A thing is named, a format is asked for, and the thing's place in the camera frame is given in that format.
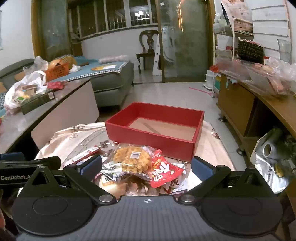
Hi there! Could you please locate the white wire rack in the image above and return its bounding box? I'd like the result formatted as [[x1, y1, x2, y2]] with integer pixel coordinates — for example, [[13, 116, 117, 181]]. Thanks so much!
[[213, 17, 255, 61]]

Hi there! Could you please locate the brown cardboard box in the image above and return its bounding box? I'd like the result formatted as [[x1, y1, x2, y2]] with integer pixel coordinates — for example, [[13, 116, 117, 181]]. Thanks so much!
[[216, 72, 296, 202]]

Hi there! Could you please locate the black and white snack packet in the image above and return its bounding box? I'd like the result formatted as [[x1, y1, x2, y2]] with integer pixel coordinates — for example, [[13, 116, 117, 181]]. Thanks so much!
[[100, 162, 130, 181]]

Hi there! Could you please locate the silver foil bag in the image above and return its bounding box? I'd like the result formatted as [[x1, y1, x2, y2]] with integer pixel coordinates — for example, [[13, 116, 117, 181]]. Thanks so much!
[[250, 127, 294, 194]]

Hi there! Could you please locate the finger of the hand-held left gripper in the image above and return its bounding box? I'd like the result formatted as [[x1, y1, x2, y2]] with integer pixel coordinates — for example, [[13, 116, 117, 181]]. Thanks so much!
[[0, 152, 25, 161], [0, 156, 62, 172]]

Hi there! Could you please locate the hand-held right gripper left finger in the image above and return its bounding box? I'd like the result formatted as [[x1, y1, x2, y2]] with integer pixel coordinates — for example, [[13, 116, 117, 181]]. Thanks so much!
[[22, 155, 116, 205]]

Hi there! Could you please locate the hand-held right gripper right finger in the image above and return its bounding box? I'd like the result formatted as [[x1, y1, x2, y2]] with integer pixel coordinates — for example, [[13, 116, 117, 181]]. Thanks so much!
[[178, 156, 275, 205]]

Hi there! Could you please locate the dark green box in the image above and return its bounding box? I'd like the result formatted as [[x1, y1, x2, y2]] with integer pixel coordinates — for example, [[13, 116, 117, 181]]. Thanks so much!
[[20, 89, 56, 115]]

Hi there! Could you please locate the small red packet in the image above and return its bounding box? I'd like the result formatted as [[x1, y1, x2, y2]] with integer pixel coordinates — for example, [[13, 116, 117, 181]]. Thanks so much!
[[46, 81, 65, 91]]

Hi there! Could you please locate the red cardboard box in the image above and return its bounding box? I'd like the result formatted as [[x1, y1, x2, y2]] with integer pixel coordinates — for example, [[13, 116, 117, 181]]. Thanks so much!
[[105, 102, 205, 163]]

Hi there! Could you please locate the floral tablecloth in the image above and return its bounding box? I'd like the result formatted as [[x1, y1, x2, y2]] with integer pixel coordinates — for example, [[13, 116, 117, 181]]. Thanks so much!
[[35, 120, 234, 202]]

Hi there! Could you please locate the orange basket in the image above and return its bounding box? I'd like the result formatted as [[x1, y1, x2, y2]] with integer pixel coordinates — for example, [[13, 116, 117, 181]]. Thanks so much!
[[44, 62, 70, 82]]

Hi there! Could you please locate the red white snack packet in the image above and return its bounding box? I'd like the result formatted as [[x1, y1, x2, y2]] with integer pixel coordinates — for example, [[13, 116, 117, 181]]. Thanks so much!
[[62, 147, 100, 166]]

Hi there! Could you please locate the barred window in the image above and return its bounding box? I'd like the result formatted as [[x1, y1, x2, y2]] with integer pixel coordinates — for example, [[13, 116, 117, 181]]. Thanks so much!
[[67, 0, 160, 39]]

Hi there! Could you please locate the grey coffee table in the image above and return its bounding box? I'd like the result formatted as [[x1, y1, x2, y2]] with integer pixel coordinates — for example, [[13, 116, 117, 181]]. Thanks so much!
[[0, 79, 100, 159]]

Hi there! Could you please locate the yellow waffle cookie packet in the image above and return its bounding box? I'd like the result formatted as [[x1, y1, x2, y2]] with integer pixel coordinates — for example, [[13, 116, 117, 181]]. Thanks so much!
[[112, 144, 153, 174]]

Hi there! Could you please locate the glass vase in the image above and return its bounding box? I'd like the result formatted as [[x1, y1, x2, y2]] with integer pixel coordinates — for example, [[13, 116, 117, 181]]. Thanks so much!
[[277, 38, 293, 64]]

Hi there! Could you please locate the clear plastic bag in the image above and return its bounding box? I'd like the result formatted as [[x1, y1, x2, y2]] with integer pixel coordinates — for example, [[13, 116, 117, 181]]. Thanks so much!
[[216, 57, 296, 95]]

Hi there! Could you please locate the round bun packet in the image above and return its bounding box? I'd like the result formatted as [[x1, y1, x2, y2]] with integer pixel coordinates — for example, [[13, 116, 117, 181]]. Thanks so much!
[[98, 176, 130, 198]]

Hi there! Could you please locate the dark woven basket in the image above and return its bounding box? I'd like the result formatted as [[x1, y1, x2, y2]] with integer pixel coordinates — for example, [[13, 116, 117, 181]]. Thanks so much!
[[238, 38, 264, 65]]

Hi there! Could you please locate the blue patterned blanket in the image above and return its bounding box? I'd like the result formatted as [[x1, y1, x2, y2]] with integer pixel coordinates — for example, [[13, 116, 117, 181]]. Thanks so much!
[[58, 56, 129, 82]]

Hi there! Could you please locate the glass sliding door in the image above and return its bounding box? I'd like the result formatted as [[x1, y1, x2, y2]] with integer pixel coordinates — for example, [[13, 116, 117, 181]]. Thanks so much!
[[155, 0, 215, 82]]

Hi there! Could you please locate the white plastic bag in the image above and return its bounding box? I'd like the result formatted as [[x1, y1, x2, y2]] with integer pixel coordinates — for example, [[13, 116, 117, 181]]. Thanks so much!
[[3, 71, 48, 110]]

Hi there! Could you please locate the printed paper poster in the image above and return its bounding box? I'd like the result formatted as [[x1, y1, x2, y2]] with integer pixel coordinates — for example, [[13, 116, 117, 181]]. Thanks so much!
[[221, 0, 252, 18]]

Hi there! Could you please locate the wooden chair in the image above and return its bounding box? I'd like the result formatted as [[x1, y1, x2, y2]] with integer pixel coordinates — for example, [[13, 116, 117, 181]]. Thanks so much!
[[136, 30, 160, 75]]

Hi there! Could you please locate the grey sofa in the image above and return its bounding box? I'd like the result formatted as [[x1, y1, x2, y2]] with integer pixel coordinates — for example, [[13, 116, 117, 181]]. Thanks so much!
[[0, 58, 134, 107]]

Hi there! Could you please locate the white perforated board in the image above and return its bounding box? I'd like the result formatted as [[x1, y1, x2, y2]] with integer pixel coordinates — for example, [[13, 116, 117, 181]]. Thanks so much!
[[152, 35, 163, 76]]

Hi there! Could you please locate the white plastic drawer stack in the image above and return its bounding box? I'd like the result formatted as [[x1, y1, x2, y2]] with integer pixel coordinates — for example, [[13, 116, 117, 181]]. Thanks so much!
[[203, 70, 220, 91]]

